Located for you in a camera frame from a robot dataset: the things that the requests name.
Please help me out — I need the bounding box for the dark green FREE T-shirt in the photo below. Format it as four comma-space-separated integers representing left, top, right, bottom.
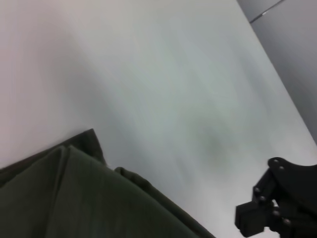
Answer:
0, 128, 216, 238

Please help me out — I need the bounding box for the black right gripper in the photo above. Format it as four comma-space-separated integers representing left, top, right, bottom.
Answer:
234, 157, 317, 238

